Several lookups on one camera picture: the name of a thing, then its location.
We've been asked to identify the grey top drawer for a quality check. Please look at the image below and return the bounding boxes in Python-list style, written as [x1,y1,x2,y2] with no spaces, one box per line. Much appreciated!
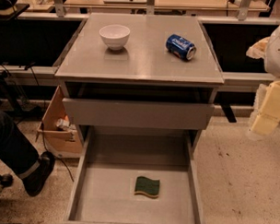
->
[63,99,214,130]

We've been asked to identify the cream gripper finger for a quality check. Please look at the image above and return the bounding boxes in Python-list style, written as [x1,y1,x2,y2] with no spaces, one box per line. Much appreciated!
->
[247,79,280,140]
[246,37,269,59]

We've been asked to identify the white ceramic bowl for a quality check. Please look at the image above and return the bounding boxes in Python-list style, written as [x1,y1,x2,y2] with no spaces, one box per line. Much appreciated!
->
[99,24,130,51]

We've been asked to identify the open grey middle drawer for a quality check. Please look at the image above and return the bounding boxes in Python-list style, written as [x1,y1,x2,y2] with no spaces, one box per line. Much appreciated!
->
[54,128,205,224]

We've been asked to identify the crumpled item in box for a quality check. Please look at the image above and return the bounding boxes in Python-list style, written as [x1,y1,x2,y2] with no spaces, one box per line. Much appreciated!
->
[55,116,76,133]

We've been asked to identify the black floor cable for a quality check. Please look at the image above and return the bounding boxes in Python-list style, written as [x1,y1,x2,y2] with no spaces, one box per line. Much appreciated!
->
[18,61,79,183]

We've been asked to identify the grey drawer cabinet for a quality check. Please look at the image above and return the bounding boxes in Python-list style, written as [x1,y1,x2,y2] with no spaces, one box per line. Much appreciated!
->
[55,13,223,143]

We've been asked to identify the green yellow sponge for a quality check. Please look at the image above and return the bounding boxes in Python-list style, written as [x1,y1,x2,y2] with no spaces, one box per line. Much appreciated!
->
[134,176,160,198]

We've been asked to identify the cardboard box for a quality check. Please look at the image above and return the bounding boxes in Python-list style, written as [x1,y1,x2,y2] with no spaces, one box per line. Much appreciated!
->
[37,86,83,159]

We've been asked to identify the person leg dark trousers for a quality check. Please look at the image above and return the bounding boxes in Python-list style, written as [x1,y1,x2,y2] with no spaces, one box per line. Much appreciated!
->
[0,111,40,179]

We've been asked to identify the black shoe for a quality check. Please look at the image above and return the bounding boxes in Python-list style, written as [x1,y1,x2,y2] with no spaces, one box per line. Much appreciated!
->
[22,151,55,197]

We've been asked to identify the black office chair wheel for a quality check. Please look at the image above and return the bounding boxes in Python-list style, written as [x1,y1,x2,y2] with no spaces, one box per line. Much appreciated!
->
[0,173,13,194]

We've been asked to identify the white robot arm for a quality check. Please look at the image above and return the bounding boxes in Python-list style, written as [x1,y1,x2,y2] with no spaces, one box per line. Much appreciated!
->
[246,25,280,140]

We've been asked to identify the blue Pepsi can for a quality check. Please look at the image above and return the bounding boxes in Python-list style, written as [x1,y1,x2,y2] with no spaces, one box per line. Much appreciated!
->
[166,34,196,60]

